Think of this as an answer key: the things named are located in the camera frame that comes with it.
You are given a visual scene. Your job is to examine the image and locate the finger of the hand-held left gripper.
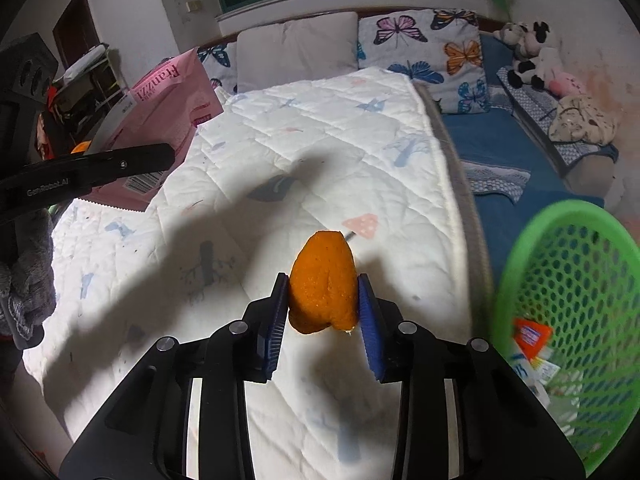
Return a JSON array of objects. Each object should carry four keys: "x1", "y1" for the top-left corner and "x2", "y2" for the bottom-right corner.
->
[{"x1": 87, "y1": 142, "x2": 176, "y2": 187}]

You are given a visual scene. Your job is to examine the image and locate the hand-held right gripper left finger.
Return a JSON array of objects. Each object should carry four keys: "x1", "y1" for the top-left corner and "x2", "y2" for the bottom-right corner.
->
[{"x1": 59, "y1": 272, "x2": 291, "y2": 480}]

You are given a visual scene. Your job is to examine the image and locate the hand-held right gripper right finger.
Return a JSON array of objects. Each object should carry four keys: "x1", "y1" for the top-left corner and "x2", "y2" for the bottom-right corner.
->
[{"x1": 356, "y1": 273, "x2": 586, "y2": 480}]

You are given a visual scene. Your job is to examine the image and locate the pink snack packet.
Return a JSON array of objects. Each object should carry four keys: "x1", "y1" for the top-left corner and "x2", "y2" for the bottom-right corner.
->
[{"x1": 87, "y1": 49, "x2": 226, "y2": 211}]

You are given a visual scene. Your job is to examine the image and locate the orange peel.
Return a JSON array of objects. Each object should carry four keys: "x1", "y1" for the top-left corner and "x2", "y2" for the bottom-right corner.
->
[{"x1": 287, "y1": 230, "x2": 360, "y2": 336}]

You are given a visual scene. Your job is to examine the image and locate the orange snack packet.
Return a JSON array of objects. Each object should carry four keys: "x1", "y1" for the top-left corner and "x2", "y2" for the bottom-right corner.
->
[{"x1": 514, "y1": 317, "x2": 554, "y2": 361}]

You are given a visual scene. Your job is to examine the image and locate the green plastic basket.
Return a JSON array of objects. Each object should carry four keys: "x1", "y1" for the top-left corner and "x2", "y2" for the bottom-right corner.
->
[{"x1": 492, "y1": 200, "x2": 640, "y2": 478}]

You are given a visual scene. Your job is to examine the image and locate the person's left hand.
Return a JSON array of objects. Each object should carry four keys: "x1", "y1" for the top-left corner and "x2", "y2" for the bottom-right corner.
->
[{"x1": 0, "y1": 205, "x2": 57, "y2": 347}]

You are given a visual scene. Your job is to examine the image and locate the cluttered shelf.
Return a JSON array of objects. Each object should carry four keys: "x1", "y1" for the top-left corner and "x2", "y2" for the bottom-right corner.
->
[{"x1": 47, "y1": 45, "x2": 126, "y2": 133}]

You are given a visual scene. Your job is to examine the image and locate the small butterfly print pillow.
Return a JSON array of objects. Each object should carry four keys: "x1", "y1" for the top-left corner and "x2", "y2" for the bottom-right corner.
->
[{"x1": 197, "y1": 41, "x2": 240, "y2": 96}]

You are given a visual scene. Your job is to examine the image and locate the dark wooden door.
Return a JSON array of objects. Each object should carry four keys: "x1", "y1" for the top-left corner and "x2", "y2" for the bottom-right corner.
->
[{"x1": 52, "y1": 0, "x2": 93, "y2": 68}]

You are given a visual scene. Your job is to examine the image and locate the white quilted mattress pad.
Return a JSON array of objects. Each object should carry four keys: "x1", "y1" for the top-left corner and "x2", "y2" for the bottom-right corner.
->
[{"x1": 22, "y1": 66, "x2": 496, "y2": 480}]

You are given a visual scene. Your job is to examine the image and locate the white pillow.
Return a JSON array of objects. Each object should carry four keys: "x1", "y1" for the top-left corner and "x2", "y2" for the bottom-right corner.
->
[{"x1": 235, "y1": 11, "x2": 360, "y2": 95}]

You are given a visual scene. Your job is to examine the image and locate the blue patterned cloth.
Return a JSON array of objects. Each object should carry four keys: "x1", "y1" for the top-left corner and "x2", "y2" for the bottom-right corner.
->
[{"x1": 460, "y1": 160, "x2": 532, "y2": 204}]

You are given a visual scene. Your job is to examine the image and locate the blue bed sheet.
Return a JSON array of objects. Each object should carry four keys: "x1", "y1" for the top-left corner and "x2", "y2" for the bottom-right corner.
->
[{"x1": 440, "y1": 35, "x2": 621, "y2": 271}]

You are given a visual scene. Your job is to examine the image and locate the large butterfly print pillow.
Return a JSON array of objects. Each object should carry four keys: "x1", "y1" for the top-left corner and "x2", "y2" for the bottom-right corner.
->
[{"x1": 357, "y1": 7, "x2": 488, "y2": 116}]

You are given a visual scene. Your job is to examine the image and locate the beige spotted cloth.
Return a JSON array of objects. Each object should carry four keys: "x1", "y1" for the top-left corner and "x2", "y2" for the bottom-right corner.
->
[{"x1": 547, "y1": 92, "x2": 622, "y2": 145}]

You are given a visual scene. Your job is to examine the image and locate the pink plush toy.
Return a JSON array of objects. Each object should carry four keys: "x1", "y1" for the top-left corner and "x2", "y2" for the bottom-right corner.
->
[{"x1": 547, "y1": 71, "x2": 590, "y2": 97}]

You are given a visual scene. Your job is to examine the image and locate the black and white cow plush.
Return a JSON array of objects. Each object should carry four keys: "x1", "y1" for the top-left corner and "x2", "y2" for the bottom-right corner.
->
[{"x1": 506, "y1": 20, "x2": 563, "y2": 92}]

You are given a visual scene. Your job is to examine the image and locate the grey plush toy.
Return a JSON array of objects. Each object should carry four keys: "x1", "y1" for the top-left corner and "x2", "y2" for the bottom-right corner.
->
[{"x1": 492, "y1": 22, "x2": 531, "y2": 58}]

